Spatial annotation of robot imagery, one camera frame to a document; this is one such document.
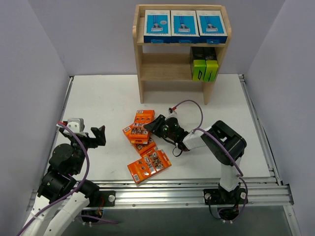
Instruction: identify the orange razor pack top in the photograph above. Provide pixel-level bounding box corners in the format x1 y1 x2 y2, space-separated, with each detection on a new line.
129 110 155 145

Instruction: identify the orange razor pack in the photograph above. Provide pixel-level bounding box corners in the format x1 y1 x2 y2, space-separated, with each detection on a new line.
129 110 155 145
127 148 172 184
123 125 158 156

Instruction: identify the black green Gillette box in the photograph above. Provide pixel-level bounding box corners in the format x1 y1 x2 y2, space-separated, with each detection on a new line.
189 47 206 81
203 47 219 82

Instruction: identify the white Harry's razor blister pack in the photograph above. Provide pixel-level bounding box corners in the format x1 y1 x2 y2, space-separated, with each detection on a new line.
143 10 171 44

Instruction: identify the blue Harry's razor box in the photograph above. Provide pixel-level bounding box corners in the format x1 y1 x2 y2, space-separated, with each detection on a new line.
170 10 199 44
196 10 228 44

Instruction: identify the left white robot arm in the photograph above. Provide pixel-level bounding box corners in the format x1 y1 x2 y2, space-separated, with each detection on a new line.
18 118 116 236

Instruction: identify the orange razor pack front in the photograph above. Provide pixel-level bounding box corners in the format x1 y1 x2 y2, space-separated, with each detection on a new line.
127 148 172 184

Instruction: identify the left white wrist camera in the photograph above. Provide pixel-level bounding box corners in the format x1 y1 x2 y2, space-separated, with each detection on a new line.
57 118 87 137

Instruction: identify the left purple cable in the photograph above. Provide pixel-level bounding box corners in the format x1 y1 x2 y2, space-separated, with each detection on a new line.
17 122 91 236

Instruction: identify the purple cable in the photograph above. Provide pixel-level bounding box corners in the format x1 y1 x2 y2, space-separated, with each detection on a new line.
17 122 91 236
169 99 248 197

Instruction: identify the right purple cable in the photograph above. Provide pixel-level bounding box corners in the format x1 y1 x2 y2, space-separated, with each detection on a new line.
169 99 248 197

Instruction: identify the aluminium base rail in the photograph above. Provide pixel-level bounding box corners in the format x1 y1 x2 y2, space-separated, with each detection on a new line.
27 178 293 209

